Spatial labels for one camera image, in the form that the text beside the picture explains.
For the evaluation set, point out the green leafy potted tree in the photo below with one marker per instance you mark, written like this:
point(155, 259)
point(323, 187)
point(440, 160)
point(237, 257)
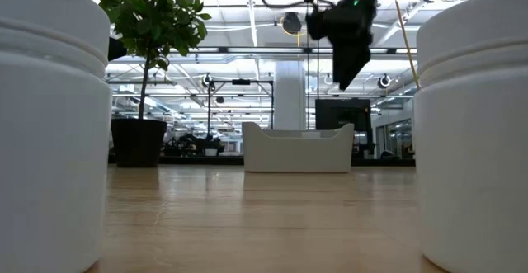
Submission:
point(152, 21)

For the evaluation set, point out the black table edge rail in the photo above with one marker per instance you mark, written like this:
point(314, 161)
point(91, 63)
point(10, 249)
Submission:
point(198, 160)

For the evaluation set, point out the white pill bottle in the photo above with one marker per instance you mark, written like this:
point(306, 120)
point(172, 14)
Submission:
point(49, 141)
point(474, 149)

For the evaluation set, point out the black background robot arms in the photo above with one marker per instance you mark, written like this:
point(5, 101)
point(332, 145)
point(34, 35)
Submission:
point(194, 144)

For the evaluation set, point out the black computer monitor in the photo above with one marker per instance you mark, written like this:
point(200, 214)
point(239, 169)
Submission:
point(342, 114)

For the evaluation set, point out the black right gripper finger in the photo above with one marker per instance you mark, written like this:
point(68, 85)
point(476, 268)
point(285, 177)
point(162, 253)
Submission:
point(348, 64)

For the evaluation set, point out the black plant pot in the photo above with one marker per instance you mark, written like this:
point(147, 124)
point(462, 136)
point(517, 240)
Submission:
point(138, 143)

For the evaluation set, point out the black metal frame stand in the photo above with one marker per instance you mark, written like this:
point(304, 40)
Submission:
point(241, 82)

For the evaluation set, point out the white plastic basket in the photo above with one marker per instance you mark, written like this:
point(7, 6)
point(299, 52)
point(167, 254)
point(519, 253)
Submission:
point(297, 153)

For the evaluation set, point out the white building column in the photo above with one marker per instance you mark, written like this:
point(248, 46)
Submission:
point(290, 95)

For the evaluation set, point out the black blurry box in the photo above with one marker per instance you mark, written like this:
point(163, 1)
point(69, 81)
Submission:
point(116, 49)

